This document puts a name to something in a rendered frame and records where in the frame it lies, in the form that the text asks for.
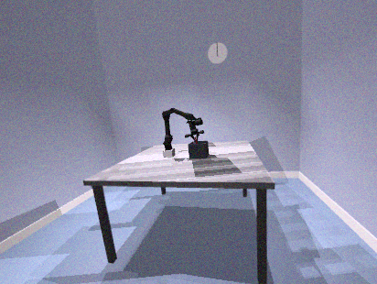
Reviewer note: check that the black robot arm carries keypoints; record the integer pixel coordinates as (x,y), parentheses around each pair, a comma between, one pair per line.
(166,115)

